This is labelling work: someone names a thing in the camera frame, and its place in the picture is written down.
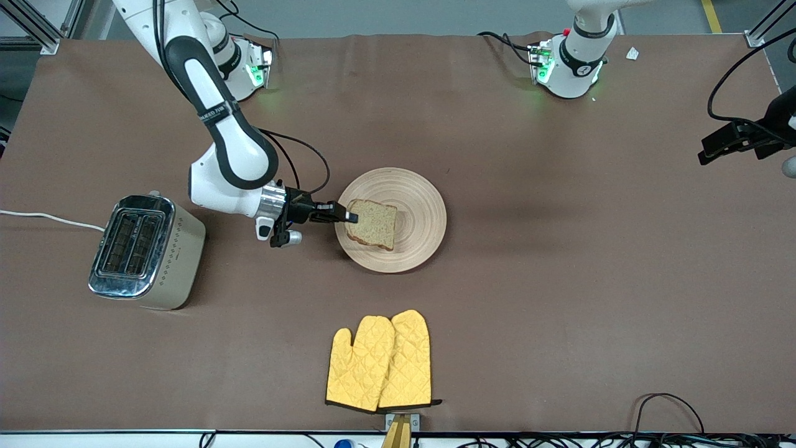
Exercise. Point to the small blue cap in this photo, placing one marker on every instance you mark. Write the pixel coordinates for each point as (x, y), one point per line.
(343, 444)

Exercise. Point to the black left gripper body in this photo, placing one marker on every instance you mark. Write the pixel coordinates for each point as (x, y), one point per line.
(781, 116)

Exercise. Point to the brown toast slice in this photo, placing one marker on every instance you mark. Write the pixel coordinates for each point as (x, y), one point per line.
(373, 224)

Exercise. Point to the small white paper scrap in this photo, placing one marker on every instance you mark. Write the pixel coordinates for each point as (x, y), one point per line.
(632, 53)

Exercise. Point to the yellow floor tape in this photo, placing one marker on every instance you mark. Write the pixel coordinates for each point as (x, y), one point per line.
(711, 15)

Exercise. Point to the beige chrome two-slot toaster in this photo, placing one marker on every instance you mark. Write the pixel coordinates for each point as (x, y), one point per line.
(168, 261)

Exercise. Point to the brown table cloth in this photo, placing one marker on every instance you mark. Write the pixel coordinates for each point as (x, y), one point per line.
(497, 348)

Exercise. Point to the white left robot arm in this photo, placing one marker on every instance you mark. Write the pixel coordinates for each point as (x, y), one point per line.
(572, 74)

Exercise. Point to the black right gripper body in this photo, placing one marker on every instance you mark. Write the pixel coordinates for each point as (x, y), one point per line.
(299, 209)

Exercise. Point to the aluminium frame profile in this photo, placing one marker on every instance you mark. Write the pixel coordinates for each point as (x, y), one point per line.
(760, 37)
(38, 31)

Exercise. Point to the round wooden plate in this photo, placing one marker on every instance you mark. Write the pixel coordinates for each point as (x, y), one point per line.
(416, 205)

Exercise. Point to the yellow quilted oven mitt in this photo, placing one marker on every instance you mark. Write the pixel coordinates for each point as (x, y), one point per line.
(360, 367)
(410, 361)

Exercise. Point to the grey metal clamp plate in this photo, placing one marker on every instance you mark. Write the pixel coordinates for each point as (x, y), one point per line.
(415, 422)

